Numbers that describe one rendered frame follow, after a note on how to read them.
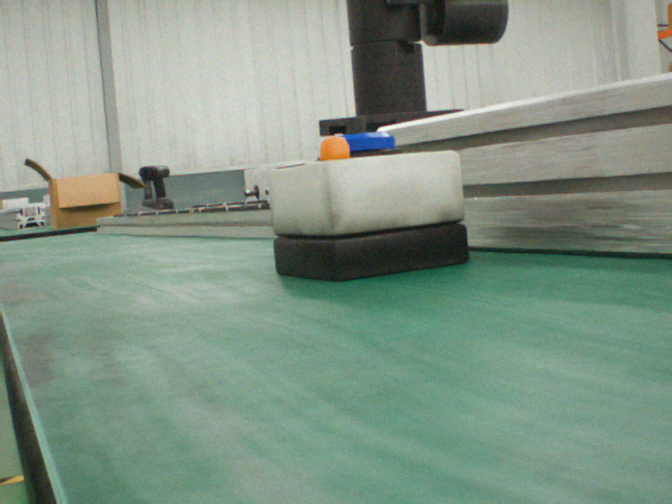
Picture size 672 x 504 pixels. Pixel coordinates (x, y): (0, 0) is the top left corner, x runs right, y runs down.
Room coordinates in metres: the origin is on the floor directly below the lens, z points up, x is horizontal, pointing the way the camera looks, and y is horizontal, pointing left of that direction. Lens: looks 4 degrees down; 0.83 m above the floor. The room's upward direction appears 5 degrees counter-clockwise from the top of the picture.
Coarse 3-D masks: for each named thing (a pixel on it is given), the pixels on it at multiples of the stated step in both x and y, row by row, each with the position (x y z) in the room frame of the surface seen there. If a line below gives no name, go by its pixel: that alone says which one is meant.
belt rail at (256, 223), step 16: (112, 224) 1.57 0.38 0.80; (128, 224) 1.47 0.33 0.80; (144, 224) 1.38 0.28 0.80; (160, 224) 1.29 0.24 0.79; (176, 224) 1.22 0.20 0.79; (192, 224) 1.15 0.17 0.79; (208, 224) 1.09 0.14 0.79; (224, 224) 1.04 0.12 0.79; (240, 224) 0.99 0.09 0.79; (256, 224) 0.95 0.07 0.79
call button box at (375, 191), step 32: (320, 160) 0.46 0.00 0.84; (352, 160) 0.44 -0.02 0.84; (384, 160) 0.45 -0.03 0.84; (416, 160) 0.45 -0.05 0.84; (448, 160) 0.46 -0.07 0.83; (288, 192) 0.48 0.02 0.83; (320, 192) 0.44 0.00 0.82; (352, 192) 0.44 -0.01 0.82; (384, 192) 0.44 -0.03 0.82; (416, 192) 0.45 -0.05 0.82; (448, 192) 0.46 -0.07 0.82; (288, 224) 0.48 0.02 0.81; (320, 224) 0.44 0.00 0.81; (352, 224) 0.44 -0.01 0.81; (384, 224) 0.44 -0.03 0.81; (416, 224) 0.45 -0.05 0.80; (448, 224) 0.47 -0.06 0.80; (288, 256) 0.48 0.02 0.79; (320, 256) 0.45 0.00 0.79; (352, 256) 0.44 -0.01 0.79; (384, 256) 0.44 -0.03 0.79; (416, 256) 0.45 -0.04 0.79; (448, 256) 0.46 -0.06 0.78
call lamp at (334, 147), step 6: (330, 138) 0.44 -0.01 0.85; (336, 138) 0.44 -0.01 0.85; (342, 138) 0.44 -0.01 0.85; (324, 144) 0.44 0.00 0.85; (330, 144) 0.44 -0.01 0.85; (336, 144) 0.44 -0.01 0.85; (342, 144) 0.44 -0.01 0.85; (348, 144) 0.44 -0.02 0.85; (324, 150) 0.44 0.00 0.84; (330, 150) 0.44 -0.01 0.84; (336, 150) 0.44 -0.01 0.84; (342, 150) 0.44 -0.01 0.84; (348, 150) 0.44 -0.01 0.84; (324, 156) 0.44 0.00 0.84; (330, 156) 0.44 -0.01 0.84; (336, 156) 0.44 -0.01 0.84; (342, 156) 0.44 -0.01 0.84; (348, 156) 0.44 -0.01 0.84
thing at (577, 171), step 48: (576, 96) 0.44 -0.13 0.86; (624, 96) 0.41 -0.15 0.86; (432, 144) 0.58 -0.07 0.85; (480, 144) 0.54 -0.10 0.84; (528, 144) 0.48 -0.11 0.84; (576, 144) 0.44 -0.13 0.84; (624, 144) 0.41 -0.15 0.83; (480, 192) 0.54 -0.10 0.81; (528, 192) 0.50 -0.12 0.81; (576, 192) 0.46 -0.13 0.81; (624, 192) 0.42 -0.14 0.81; (480, 240) 0.53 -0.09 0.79; (528, 240) 0.48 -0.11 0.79; (576, 240) 0.45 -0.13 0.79; (624, 240) 0.42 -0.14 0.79
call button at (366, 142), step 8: (344, 136) 0.47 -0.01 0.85; (352, 136) 0.47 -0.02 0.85; (360, 136) 0.47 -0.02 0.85; (368, 136) 0.47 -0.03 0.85; (376, 136) 0.47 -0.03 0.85; (384, 136) 0.47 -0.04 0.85; (392, 136) 0.48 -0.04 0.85; (352, 144) 0.47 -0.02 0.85; (360, 144) 0.47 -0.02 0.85; (368, 144) 0.47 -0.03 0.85; (376, 144) 0.47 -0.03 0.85; (384, 144) 0.47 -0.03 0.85; (392, 144) 0.48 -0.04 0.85; (352, 152) 0.47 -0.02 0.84; (360, 152) 0.47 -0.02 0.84
